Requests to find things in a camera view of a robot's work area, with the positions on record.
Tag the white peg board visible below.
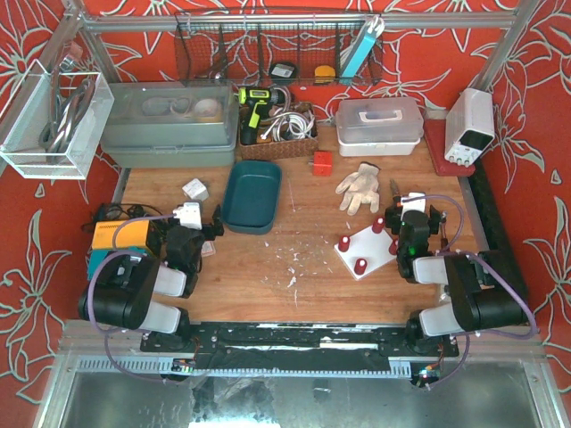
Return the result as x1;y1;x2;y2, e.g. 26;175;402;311
334;226;396;281

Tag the woven wicker basket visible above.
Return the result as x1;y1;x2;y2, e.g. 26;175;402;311
237;102;319;161

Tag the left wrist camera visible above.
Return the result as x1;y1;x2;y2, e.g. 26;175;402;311
173;202;203;230

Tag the white power supply unit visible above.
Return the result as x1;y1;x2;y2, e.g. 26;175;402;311
444;88;494;168

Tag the yellow tape measure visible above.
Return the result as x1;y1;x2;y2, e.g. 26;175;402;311
314;65;336;85

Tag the orange cube power socket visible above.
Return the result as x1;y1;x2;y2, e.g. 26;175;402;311
309;151;333;177

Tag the small ratchet tool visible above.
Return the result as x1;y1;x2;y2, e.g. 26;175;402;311
439;211;449;250

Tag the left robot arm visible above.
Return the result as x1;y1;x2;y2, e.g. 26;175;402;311
79;202;224;334

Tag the teal plastic tray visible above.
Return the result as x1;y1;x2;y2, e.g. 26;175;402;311
221;160;282;235

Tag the black round tape measure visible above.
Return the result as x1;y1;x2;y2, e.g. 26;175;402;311
269;62;298;86

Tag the white work glove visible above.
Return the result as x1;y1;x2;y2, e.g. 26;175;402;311
335;162;380;216

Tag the orange black screwdriver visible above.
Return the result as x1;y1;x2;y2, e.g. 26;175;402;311
389;179;401;203

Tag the yellow black power drill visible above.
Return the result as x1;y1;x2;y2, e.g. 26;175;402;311
238;86;286;145

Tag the black wire basket shelf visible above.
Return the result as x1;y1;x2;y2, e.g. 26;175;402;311
174;8;383;86

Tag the grey plastic storage box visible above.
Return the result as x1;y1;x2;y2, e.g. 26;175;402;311
101;82;239;169

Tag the teal white box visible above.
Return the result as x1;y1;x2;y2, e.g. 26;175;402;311
339;15;385;85

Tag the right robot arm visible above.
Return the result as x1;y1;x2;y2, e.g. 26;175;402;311
385;202;536;338

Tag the clear acrylic wall bin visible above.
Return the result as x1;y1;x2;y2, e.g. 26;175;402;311
1;61;114;180

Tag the white lidded plastic case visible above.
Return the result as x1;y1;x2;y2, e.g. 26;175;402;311
335;97;424;157

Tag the red foam pad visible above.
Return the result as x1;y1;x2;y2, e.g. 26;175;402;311
422;118;476;177

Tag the white cable coil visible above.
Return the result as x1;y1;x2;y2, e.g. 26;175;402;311
280;111;316;140

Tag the orange teal battery charger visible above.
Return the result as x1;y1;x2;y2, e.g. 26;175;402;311
87;220;161;280

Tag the black cable bundle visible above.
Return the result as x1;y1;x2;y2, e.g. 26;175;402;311
81;202;179;242

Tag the white cube power socket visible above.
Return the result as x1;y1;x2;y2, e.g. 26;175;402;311
182;178;210;202

